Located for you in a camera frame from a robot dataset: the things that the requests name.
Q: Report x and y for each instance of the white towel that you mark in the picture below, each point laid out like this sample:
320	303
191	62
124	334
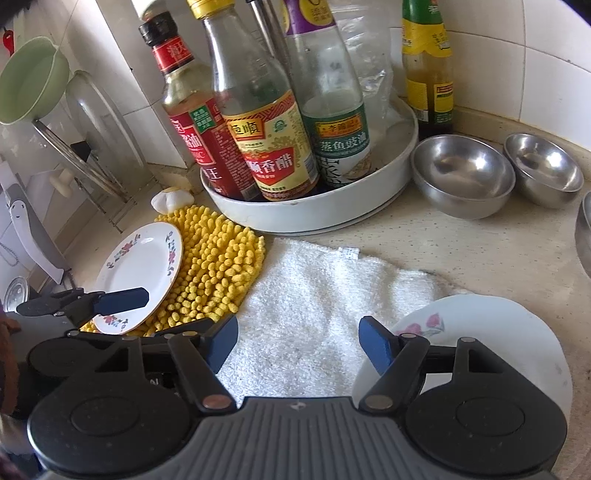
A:
304	314

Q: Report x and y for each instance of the stainless steel bowl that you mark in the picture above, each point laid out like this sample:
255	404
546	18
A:
545	170
461	175
584	235

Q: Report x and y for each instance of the stainless steel oil bottle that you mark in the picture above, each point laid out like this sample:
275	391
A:
264	27

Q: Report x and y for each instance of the green bowl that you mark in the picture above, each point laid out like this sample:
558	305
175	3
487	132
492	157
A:
27	83

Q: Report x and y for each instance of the large floral plate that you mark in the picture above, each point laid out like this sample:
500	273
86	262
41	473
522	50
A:
485	318

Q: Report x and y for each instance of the small floral plate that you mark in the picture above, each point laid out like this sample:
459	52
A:
138	263

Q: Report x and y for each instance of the glass pot lid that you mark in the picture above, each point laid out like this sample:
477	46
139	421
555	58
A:
101	129

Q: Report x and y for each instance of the white kitchen knife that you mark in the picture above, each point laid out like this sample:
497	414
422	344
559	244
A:
32	230

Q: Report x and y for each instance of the red label sauce bottle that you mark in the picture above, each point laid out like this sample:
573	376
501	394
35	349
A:
194	138

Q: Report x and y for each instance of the garlic bulb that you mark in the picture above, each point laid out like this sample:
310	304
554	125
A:
171	199

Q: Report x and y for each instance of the clear plastic bag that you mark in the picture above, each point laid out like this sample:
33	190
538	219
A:
378	69

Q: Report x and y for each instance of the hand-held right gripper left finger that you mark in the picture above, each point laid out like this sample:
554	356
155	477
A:
220	341

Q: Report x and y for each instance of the yellow chenille mat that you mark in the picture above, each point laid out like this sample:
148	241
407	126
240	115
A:
217	267

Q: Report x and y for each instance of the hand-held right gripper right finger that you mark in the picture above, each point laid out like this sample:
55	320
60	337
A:
375	345

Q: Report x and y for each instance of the green yellow label bottle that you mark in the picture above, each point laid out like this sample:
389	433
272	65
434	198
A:
427	92

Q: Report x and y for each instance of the yellow label vinegar bottle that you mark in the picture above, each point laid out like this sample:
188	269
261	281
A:
272	147

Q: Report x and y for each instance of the round metal lid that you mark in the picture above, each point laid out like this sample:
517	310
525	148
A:
16	293

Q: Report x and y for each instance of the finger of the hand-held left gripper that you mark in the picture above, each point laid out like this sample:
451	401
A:
123	300

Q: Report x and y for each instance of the red wall hook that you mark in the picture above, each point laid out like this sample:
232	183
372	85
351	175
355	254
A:
7	41

